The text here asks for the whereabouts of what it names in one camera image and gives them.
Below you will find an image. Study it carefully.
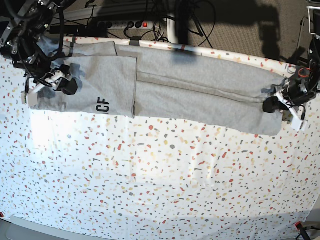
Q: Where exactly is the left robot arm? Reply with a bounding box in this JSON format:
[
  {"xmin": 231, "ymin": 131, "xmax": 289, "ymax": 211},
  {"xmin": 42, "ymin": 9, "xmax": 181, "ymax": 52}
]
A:
[{"xmin": 262, "ymin": 0, "xmax": 320, "ymax": 131}]

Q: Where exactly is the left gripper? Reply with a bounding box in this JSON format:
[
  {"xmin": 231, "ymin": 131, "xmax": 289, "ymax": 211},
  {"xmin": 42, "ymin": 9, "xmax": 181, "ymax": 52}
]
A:
[{"xmin": 262, "ymin": 77, "xmax": 315, "ymax": 123}]

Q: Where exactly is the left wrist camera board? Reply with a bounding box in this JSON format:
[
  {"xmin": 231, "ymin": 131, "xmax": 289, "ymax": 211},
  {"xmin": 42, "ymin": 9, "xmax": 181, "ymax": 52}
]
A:
[{"xmin": 291, "ymin": 118, "xmax": 308, "ymax": 132}]

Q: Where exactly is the grey T-shirt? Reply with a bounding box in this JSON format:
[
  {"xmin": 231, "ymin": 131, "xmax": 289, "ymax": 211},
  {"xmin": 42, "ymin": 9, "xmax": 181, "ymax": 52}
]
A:
[{"xmin": 33, "ymin": 41, "xmax": 284, "ymax": 136}]

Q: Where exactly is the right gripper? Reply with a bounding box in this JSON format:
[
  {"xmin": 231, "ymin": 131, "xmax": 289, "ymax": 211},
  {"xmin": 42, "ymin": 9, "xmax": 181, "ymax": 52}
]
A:
[{"xmin": 24, "ymin": 64, "xmax": 78, "ymax": 95}]

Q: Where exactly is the white table leg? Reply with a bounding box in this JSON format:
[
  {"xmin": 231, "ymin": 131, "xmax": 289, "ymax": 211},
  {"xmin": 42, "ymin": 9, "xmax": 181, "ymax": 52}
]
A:
[{"xmin": 167, "ymin": 18, "xmax": 177, "ymax": 44}]

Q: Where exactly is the terrazzo pattern tablecloth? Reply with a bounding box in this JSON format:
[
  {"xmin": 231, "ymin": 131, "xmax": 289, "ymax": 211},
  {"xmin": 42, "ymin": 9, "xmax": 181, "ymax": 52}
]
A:
[{"xmin": 0, "ymin": 36, "xmax": 320, "ymax": 240}]

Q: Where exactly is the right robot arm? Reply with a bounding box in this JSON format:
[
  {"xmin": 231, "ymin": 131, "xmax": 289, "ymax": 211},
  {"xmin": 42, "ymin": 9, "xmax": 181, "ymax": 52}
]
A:
[{"xmin": 0, "ymin": 0, "xmax": 78, "ymax": 107}]

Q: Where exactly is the black table clip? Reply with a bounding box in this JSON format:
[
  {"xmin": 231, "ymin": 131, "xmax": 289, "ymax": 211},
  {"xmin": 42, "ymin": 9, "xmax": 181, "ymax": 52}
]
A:
[{"xmin": 129, "ymin": 36, "xmax": 142, "ymax": 47}]

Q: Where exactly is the red table clamp right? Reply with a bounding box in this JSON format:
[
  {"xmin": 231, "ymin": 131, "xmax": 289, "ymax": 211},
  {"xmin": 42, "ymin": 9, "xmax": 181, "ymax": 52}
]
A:
[{"xmin": 294, "ymin": 221, "xmax": 304, "ymax": 232}]

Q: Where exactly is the white power strip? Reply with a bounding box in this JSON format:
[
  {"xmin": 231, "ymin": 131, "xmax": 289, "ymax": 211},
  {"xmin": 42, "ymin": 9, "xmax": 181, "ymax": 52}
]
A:
[{"xmin": 97, "ymin": 20, "xmax": 154, "ymax": 30}]

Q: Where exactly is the black looped floor cable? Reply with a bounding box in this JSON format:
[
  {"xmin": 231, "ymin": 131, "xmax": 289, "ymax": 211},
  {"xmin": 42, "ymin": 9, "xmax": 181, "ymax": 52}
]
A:
[{"xmin": 189, "ymin": 0, "xmax": 217, "ymax": 48}]

